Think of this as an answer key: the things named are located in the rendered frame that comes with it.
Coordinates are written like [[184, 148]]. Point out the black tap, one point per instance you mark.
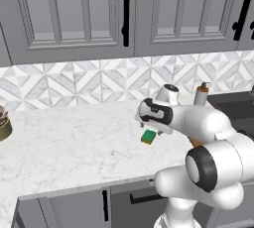
[[252, 90]]

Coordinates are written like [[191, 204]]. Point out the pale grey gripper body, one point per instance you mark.
[[158, 130]]

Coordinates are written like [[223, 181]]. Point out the wide grey upper cabinet door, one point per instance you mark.
[[72, 10]]

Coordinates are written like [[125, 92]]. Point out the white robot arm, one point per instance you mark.
[[211, 159]]

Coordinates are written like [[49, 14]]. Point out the brown wooden cutting board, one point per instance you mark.
[[196, 143]]

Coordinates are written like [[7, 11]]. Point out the dark grey sink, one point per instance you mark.
[[235, 109]]

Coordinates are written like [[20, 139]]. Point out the green sponge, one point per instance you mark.
[[148, 136]]

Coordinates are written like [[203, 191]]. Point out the grey lower cabinet panel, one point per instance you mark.
[[236, 217]]

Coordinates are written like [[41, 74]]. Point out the white soap dispenser brown cap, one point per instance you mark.
[[201, 95]]

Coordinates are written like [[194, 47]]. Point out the olive pot with brown tools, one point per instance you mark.
[[4, 130]]

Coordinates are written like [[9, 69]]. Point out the grey lower cabinet door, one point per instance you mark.
[[66, 210]]

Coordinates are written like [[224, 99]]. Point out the grey lower drawer front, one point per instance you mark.
[[132, 215]]

